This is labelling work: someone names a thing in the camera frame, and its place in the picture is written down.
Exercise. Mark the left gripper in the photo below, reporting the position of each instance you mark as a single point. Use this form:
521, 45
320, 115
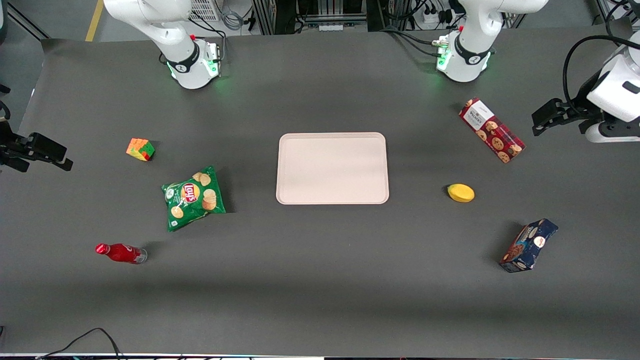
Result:
576, 111

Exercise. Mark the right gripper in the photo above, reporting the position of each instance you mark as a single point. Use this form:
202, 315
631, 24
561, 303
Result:
9, 148

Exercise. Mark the red cookie box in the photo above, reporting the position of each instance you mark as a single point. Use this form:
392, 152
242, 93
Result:
492, 131

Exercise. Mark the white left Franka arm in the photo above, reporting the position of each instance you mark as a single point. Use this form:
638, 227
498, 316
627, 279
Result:
467, 67

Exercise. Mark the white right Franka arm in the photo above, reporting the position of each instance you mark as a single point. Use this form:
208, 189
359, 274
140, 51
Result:
192, 75

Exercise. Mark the blue cookie box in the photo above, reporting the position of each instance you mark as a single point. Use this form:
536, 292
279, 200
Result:
527, 246

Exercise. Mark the white perforated box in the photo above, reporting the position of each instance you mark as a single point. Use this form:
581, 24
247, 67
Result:
205, 9

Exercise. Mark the beige plastic tray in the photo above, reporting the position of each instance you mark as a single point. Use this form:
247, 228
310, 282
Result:
325, 167

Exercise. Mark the colourful puzzle cube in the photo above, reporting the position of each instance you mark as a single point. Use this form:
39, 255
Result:
141, 150

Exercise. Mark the yellow lemon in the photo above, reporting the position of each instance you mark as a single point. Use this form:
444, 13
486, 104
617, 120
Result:
461, 193

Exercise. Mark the red cola bottle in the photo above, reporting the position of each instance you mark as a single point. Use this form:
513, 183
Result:
120, 253

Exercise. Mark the white power strip with plugs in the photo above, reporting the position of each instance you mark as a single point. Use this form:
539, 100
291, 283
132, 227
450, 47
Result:
436, 17

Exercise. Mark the green chips bag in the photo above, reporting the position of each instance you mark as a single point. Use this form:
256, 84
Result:
192, 197

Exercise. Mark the small white power strip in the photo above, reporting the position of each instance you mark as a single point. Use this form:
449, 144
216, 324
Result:
331, 27

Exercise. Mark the black equipment rack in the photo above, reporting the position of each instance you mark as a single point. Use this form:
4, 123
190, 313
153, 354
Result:
285, 15

